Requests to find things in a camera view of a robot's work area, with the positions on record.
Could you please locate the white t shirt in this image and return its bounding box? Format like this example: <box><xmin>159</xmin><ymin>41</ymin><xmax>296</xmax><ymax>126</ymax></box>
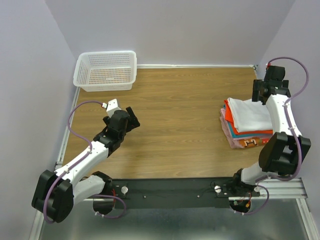
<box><xmin>226</xmin><ymin>97</ymin><xmax>274</xmax><ymax>132</ymax></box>

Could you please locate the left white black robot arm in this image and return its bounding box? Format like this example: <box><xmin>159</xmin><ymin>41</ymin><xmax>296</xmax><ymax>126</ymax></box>
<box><xmin>31</xmin><ymin>107</ymin><xmax>140</xmax><ymax>224</ymax></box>

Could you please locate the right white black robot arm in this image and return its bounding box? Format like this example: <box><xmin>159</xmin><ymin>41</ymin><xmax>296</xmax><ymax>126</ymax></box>
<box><xmin>228</xmin><ymin>65</ymin><xmax>311</xmax><ymax>196</ymax></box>

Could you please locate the white plastic perforated basket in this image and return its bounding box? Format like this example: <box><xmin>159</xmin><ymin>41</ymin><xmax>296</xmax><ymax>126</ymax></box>
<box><xmin>73</xmin><ymin>50</ymin><xmax>137</xmax><ymax>92</ymax></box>

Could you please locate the folded pink printed t shirt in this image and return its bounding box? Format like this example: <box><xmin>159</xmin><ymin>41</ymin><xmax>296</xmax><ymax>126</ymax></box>
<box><xmin>219</xmin><ymin>108</ymin><xmax>271</xmax><ymax>149</ymax></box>

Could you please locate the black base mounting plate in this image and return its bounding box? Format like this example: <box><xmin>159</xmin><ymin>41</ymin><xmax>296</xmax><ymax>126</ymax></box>
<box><xmin>92</xmin><ymin>176</ymin><xmax>261</xmax><ymax>210</ymax></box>

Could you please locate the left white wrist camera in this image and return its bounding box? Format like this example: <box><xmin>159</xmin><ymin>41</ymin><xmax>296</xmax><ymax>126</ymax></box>
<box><xmin>101</xmin><ymin>98</ymin><xmax>121</xmax><ymax>117</ymax></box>

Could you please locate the aluminium back frame rail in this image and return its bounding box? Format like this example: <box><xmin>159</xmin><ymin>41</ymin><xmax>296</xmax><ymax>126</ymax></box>
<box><xmin>137</xmin><ymin>64</ymin><xmax>256</xmax><ymax>69</ymax></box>

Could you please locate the aluminium frame rail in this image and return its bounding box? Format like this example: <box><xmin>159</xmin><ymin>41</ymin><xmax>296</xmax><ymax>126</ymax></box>
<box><xmin>137</xmin><ymin>64</ymin><xmax>256</xmax><ymax>69</ymax></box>
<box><xmin>39</xmin><ymin>177</ymin><xmax>308</xmax><ymax>201</ymax></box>
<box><xmin>50</xmin><ymin>87</ymin><xmax>80</xmax><ymax>172</ymax></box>

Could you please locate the aluminium left frame rail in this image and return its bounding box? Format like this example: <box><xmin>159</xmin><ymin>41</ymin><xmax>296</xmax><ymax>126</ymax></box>
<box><xmin>50</xmin><ymin>87</ymin><xmax>80</xmax><ymax>172</ymax></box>

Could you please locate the aluminium front frame rail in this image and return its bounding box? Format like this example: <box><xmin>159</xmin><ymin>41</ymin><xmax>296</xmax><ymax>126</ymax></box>
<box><xmin>39</xmin><ymin>177</ymin><xmax>308</xmax><ymax>201</ymax></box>

